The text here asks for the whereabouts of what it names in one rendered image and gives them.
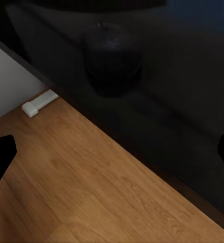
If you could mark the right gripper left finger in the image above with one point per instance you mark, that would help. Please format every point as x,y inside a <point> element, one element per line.
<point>7,153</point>

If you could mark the desk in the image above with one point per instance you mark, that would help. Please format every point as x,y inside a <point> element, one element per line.
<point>169,114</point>

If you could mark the mouse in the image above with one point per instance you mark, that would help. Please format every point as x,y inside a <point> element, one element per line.
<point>109,51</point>

